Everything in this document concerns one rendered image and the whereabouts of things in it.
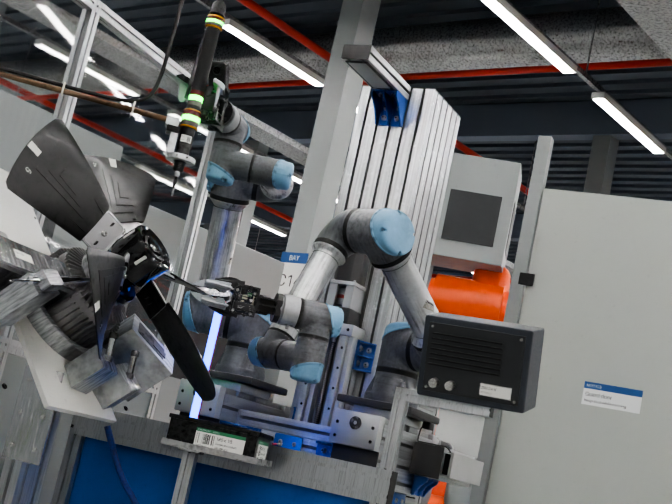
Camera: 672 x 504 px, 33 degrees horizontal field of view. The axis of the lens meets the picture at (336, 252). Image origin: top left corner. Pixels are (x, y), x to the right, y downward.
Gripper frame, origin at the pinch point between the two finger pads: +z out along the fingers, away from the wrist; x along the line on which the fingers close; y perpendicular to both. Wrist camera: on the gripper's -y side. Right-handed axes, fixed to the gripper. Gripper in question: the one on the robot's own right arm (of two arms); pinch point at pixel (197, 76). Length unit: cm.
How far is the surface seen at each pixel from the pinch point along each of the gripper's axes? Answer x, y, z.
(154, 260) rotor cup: -6.2, 47.1, 12.6
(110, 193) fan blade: 13.9, 31.4, 0.3
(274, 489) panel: -32, 90, -32
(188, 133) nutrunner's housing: -1.3, 14.1, -0.2
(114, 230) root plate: 4.4, 42.2, 13.2
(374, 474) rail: -56, 82, -27
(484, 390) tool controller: -78, 58, -21
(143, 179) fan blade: 11.1, 24.6, -9.4
